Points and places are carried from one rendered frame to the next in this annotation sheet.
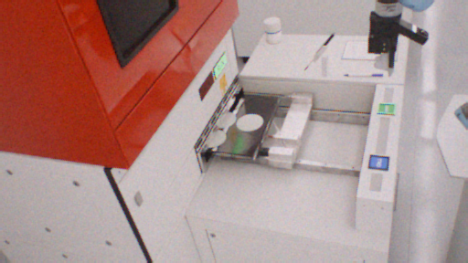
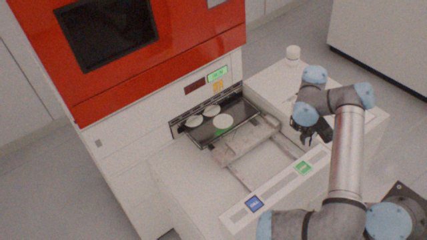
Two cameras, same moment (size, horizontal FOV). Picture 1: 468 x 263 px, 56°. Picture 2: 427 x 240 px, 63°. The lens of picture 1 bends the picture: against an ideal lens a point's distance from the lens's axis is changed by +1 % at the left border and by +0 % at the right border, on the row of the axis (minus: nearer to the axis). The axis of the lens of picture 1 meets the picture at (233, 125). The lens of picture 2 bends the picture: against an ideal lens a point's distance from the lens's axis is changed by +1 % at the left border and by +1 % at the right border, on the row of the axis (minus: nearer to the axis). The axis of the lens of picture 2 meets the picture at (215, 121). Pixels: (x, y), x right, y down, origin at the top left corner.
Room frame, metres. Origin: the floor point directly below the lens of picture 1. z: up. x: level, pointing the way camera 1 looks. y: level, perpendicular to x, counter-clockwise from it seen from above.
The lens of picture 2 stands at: (0.28, -0.66, 2.16)
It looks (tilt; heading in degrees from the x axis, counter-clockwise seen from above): 47 degrees down; 33
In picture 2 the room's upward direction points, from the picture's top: 8 degrees counter-clockwise
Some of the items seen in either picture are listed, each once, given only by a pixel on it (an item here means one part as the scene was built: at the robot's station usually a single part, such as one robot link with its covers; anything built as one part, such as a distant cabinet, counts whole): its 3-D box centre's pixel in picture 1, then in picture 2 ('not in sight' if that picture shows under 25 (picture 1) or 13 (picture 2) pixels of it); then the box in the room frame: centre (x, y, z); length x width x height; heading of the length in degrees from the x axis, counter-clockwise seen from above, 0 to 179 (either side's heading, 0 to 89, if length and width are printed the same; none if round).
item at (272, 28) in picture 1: (272, 30); (292, 56); (1.74, -0.25, 1.01); 0.07 x 0.07 x 0.10
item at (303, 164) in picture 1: (287, 163); (225, 163); (1.10, -0.16, 0.84); 0.50 x 0.02 x 0.03; 63
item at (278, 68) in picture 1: (324, 70); (309, 107); (1.53, -0.42, 0.89); 0.62 x 0.35 x 0.14; 63
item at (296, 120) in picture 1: (292, 131); (246, 142); (1.22, -0.21, 0.87); 0.36 x 0.08 x 0.03; 153
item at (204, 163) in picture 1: (223, 123); (209, 112); (1.31, 0.04, 0.89); 0.44 x 0.02 x 0.10; 153
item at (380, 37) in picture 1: (384, 31); (306, 117); (1.13, -0.49, 1.25); 0.09 x 0.08 x 0.12; 63
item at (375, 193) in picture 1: (382, 150); (279, 194); (1.01, -0.45, 0.89); 0.55 x 0.09 x 0.14; 153
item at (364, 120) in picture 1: (304, 115); (268, 134); (1.34, -0.28, 0.84); 0.50 x 0.02 x 0.03; 63
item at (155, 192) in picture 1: (194, 127); (173, 109); (1.16, 0.13, 1.02); 0.82 x 0.03 x 0.40; 153
